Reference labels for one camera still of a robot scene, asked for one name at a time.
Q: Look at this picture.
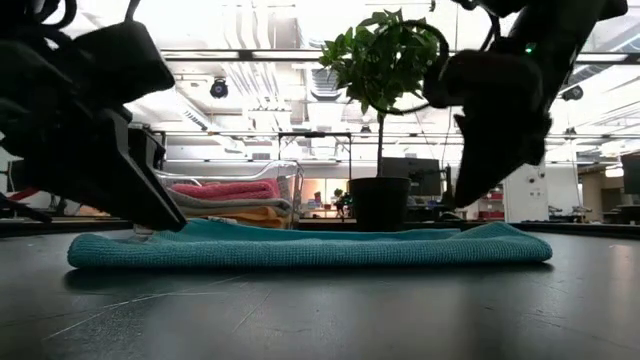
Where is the teal microfiber towel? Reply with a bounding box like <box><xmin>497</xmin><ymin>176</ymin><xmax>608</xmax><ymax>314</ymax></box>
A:
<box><xmin>67</xmin><ymin>218</ymin><xmax>554</xmax><ymax>270</ymax></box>

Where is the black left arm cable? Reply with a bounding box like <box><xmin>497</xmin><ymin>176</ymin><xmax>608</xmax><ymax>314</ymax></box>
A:
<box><xmin>29</xmin><ymin>0</ymin><xmax>144</xmax><ymax>31</ymax></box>

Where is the white cylindrical column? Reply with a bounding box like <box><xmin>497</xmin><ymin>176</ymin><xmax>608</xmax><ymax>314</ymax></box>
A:
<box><xmin>502</xmin><ymin>160</ymin><xmax>549</xmax><ymax>224</ymax></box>

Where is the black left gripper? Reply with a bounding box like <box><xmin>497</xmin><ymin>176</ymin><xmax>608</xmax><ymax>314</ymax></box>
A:
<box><xmin>0</xmin><ymin>39</ymin><xmax>189</xmax><ymax>233</ymax></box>

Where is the light grey microfiber towel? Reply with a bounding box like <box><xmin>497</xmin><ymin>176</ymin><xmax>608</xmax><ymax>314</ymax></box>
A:
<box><xmin>167</xmin><ymin>188</ymin><xmax>294</xmax><ymax>217</ymax></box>

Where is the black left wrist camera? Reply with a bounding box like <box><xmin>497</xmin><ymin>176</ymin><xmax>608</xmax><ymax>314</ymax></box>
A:
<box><xmin>69</xmin><ymin>19</ymin><xmax>177</xmax><ymax>107</ymax></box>

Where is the orange microfiber towel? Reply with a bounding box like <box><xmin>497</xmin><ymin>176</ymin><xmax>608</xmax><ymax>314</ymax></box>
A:
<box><xmin>214</xmin><ymin>205</ymin><xmax>292</xmax><ymax>229</ymax></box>

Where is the red slanted object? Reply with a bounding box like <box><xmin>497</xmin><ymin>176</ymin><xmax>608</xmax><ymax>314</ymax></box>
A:
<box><xmin>8</xmin><ymin>187</ymin><xmax>42</xmax><ymax>202</ymax></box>

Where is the black overhead crossbar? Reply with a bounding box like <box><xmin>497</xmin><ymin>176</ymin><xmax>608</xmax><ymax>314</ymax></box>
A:
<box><xmin>159</xmin><ymin>48</ymin><xmax>640</xmax><ymax>65</ymax></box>

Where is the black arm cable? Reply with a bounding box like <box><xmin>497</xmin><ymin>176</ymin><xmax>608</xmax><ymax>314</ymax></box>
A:
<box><xmin>29</xmin><ymin>0</ymin><xmax>144</xmax><ymax>31</ymax></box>
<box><xmin>367</xmin><ymin>0</ymin><xmax>502</xmax><ymax>117</ymax></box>

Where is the green potted plant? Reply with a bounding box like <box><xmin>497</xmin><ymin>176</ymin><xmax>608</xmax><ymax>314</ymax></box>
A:
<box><xmin>317</xmin><ymin>6</ymin><xmax>442</xmax><ymax>232</ymax></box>

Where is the clear plastic bin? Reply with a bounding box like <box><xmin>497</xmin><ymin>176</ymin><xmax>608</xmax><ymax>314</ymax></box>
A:
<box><xmin>154</xmin><ymin>159</ymin><xmax>305</xmax><ymax>230</ymax></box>

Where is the pink microfiber towel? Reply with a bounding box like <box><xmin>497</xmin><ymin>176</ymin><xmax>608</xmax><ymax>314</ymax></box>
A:
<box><xmin>170</xmin><ymin>178</ymin><xmax>282</xmax><ymax>201</ymax></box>

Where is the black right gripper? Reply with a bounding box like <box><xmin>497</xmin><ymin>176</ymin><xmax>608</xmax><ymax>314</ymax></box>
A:
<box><xmin>452</xmin><ymin>102</ymin><xmax>553</xmax><ymax>209</ymax></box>

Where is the black computer monitor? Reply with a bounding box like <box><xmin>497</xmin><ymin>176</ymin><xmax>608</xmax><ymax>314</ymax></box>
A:
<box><xmin>382</xmin><ymin>156</ymin><xmax>443</xmax><ymax>197</ymax></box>
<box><xmin>620</xmin><ymin>153</ymin><xmax>640</xmax><ymax>197</ymax></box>

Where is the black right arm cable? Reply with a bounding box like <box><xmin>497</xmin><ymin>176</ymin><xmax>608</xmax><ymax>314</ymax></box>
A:
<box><xmin>367</xmin><ymin>0</ymin><xmax>502</xmax><ymax>117</ymax></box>

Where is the red white storage shelf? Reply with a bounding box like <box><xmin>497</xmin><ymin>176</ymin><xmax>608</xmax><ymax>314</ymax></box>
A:
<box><xmin>469</xmin><ymin>192</ymin><xmax>506</xmax><ymax>221</ymax></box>

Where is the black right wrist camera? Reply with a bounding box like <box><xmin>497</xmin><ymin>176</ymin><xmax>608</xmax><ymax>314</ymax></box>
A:
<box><xmin>422</xmin><ymin>48</ymin><xmax>545</xmax><ymax>110</ymax></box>

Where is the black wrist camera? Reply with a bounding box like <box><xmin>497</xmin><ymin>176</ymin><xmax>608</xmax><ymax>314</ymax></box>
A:
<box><xmin>422</xmin><ymin>48</ymin><xmax>545</xmax><ymax>110</ymax></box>
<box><xmin>69</xmin><ymin>19</ymin><xmax>177</xmax><ymax>107</ymax></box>

